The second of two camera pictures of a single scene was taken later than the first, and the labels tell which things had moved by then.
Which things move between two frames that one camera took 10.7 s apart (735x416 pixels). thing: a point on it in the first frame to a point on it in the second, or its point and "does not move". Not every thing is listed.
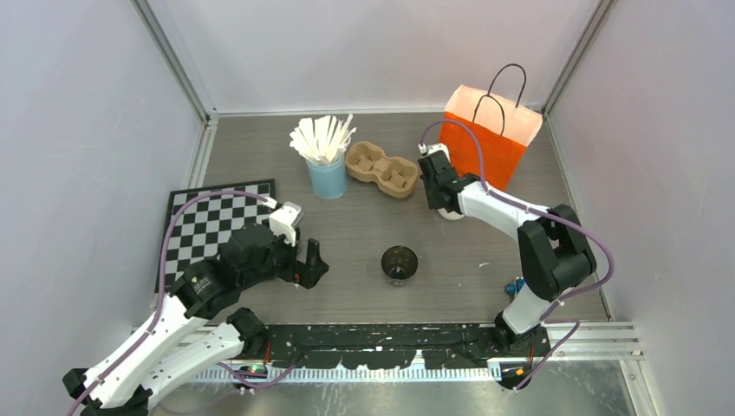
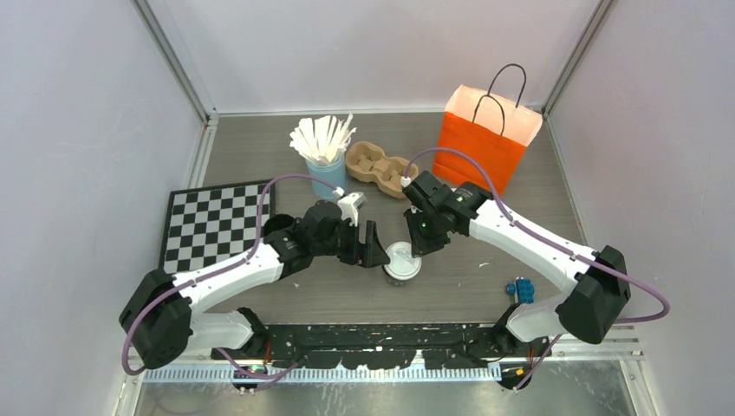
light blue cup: x=328 y=179 does not move
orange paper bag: x=506 y=129 does not move
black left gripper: x=308 y=273 to x=374 y=254
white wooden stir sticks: x=322 y=140 does not move
